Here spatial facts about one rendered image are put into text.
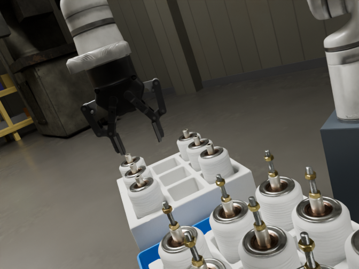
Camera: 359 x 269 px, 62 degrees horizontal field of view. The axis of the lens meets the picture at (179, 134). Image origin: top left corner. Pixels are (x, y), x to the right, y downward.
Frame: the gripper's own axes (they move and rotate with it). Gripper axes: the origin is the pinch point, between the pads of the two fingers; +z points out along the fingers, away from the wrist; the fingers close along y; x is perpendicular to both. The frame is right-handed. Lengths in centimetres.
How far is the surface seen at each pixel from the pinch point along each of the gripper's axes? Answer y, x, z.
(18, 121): 210, -398, 24
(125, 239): 25, -46, 47
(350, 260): -23.9, 16.8, 22.7
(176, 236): 0.3, 1.1, 20.0
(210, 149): -14.2, -34.8, 20.3
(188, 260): -0.6, 4.8, 23.2
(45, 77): 102, -269, -20
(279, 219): -20.4, -1.7, 26.7
